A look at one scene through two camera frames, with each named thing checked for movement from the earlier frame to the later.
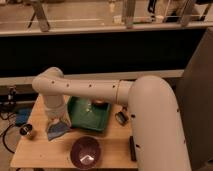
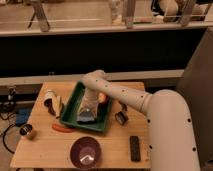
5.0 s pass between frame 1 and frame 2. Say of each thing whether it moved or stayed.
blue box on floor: stayed
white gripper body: moved
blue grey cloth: moved
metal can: stayed
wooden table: stayed
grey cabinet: stayed
